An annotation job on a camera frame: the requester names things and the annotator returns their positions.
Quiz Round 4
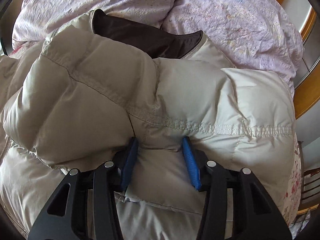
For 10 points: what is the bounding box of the beige puffy down jacket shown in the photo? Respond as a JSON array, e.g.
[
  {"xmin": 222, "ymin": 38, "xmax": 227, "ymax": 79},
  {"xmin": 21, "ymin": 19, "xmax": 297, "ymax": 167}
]
[{"xmin": 1, "ymin": 10, "xmax": 298, "ymax": 239}]

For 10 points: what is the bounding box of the lilac pillow near wall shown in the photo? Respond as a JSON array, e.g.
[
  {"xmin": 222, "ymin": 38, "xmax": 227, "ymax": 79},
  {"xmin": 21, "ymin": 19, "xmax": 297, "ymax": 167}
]
[{"xmin": 12, "ymin": 0, "xmax": 175, "ymax": 48}]

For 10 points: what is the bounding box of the floral bed quilt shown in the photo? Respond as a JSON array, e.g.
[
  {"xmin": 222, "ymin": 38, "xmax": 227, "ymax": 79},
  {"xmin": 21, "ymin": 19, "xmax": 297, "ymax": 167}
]
[{"xmin": 1, "ymin": 39, "xmax": 301, "ymax": 234}]

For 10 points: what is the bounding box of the lilac pillow near wardrobe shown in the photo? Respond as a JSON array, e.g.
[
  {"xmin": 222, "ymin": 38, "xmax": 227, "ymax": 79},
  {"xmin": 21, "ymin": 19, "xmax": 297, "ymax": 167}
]
[{"xmin": 162, "ymin": 0, "xmax": 304, "ymax": 94}]

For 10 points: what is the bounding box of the wooden framed wardrobe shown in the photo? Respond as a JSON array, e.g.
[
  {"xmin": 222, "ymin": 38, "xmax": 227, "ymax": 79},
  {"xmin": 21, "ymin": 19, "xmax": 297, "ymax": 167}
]
[{"xmin": 276, "ymin": 0, "xmax": 319, "ymax": 118}]

